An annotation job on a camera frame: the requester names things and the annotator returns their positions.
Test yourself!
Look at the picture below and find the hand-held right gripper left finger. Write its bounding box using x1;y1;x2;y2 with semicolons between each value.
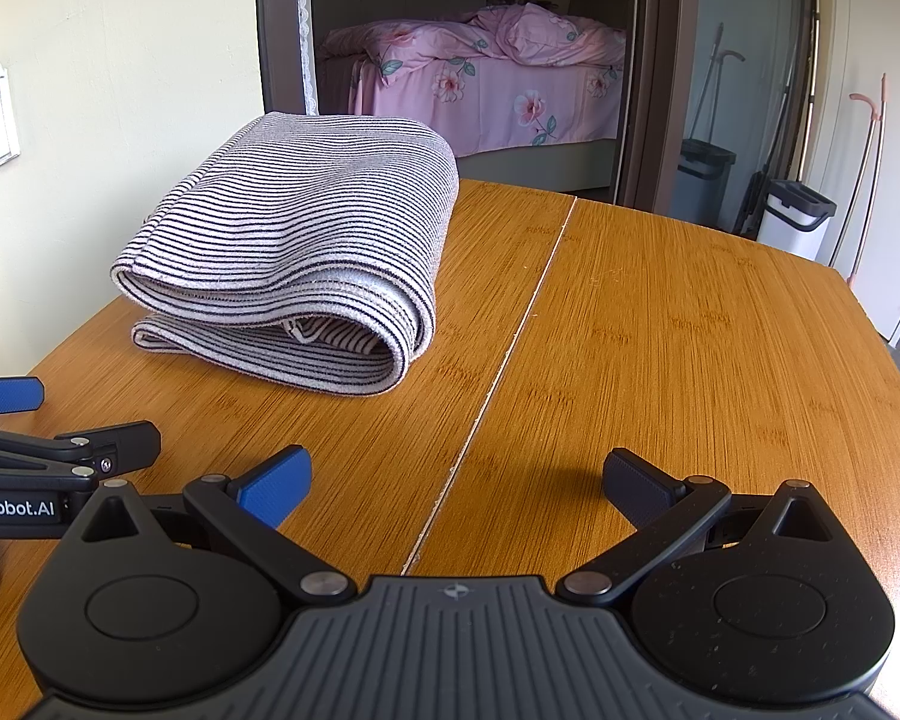
82;444;357;605

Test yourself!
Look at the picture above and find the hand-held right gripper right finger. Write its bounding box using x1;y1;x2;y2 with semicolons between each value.
559;448;835;605

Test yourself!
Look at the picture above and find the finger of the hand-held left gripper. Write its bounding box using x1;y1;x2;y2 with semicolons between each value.
0;422;161;479
0;377;46;416

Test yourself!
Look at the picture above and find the grey striped knit garment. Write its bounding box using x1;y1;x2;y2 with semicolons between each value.
112;111;462;396

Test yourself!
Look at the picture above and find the white trash bin black lid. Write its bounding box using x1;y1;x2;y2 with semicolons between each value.
757;178;839;262

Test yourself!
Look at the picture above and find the black dustpan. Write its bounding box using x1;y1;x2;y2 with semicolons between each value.
736;169;767;235

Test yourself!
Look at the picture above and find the dark grey trash bin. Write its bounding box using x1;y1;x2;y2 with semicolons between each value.
677;137;737;227

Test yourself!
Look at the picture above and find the bed with pink floral bedding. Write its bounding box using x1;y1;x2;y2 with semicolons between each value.
319;4;629;192

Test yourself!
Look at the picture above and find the grey hooked pole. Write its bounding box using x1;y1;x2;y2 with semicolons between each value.
701;22;745;145

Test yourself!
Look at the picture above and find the white lace door trim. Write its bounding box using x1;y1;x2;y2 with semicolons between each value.
296;0;318;116

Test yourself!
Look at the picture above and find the dark brown door frame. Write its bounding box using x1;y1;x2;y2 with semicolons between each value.
255;0;702;215

